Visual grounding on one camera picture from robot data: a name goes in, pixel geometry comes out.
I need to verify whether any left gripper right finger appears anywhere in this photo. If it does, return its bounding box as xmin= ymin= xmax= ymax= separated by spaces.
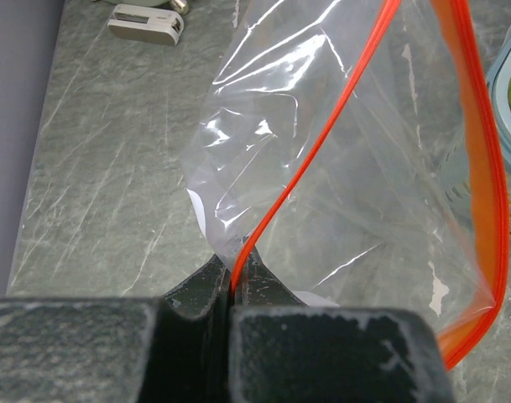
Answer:
xmin=229 ymin=252 xmax=454 ymax=402

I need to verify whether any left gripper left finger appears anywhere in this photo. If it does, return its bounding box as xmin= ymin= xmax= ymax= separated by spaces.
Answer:
xmin=0 ymin=257 xmax=229 ymax=402

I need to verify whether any clear zip bag orange zipper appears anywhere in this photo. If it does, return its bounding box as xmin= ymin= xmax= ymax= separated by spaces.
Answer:
xmin=182 ymin=1 xmax=511 ymax=368

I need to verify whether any round cream drawer box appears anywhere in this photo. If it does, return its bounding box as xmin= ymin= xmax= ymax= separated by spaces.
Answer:
xmin=107 ymin=0 xmax=190 ymax=15

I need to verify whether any light blue plastic basket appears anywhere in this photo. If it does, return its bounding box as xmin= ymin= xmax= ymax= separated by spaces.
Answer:
xmin=440 ymin=1 xmax=511 ymax=238

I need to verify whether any small white bracket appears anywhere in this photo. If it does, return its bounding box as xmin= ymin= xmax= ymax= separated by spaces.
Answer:
xmin=107 ymin=3 xmax=185 ymax=46

